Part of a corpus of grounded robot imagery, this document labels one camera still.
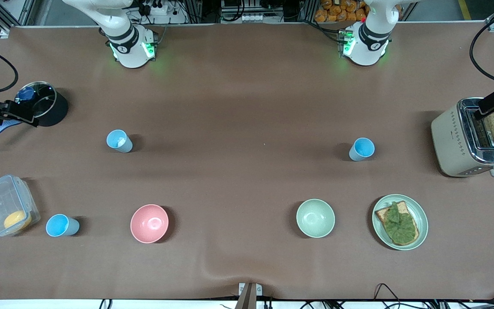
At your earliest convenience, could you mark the glass lid with blue knob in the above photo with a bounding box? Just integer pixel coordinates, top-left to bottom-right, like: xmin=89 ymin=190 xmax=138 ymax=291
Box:
xmin=15 ymin=82 xmax=57 ymax=118

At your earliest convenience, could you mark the blue cup with white paper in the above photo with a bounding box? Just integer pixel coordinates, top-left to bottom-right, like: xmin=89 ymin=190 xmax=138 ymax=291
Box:
xmin=106 ymin=129 xmax=133 ymax=153

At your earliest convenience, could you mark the bread slice under lettuce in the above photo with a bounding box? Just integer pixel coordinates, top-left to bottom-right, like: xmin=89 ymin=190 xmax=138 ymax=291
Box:
xmin=375 ymin=201 xmax=420 ymax=246

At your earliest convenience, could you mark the blue plastic cup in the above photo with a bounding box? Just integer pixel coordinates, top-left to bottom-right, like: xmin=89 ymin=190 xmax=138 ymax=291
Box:
xmin=349 ymin=137 xmax=375 ymax=162
xmin=45 ymin=214 xmax=80 ymax=237

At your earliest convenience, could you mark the green lettuce leaf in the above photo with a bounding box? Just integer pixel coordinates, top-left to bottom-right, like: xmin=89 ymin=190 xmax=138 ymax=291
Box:
xmin=384 ymin=202 xmax=417 ymax=244

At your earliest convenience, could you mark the bag of orange buns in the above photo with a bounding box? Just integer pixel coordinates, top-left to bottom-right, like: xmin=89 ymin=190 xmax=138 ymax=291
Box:
xmin=314 ymin=0 xmax=367 ymax=23

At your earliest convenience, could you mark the green plate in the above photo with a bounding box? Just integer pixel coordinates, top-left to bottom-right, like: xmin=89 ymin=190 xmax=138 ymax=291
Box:
xmin=372 ymin=194 xmax=428 ymax=251

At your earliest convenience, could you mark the pink bowl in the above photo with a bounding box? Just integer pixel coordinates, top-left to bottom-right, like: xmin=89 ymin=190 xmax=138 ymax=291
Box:
xmin=130 ymin=204 xmax=169 ymax=244

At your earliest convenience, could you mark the yellow round food piece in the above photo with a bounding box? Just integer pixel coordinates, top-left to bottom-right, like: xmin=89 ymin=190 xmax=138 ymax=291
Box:
xmin=3 ymin=210 xmax=32 ymax=230

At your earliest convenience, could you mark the beige and chrome toaster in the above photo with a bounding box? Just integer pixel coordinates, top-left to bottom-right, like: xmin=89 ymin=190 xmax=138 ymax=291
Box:
xmin=431 ymin=97 xmax=494 ymax=178

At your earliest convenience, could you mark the black looped cable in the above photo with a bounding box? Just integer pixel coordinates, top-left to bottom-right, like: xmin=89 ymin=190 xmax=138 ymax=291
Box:
xmin=374 ymin=283 xmax=402 ymax=309

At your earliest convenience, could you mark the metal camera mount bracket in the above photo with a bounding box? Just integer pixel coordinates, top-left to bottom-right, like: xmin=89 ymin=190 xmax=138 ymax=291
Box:
xmin=235 ymin=282 xmax=263 ymax=309

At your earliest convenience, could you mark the white power strip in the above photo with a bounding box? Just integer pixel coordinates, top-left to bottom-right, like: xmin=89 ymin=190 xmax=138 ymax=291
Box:
xmin=142 ymin=2 xmax=169 ymax=16

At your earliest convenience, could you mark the black pot with blue handle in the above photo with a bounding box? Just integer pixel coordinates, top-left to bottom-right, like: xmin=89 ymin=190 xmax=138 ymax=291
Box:
xmin=0 ymin=82 xmax=69 ymax=148

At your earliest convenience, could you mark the green bowl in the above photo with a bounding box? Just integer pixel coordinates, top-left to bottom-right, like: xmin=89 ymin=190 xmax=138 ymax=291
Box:
xmin=296 ymin=199 xmax=336 ymax=238

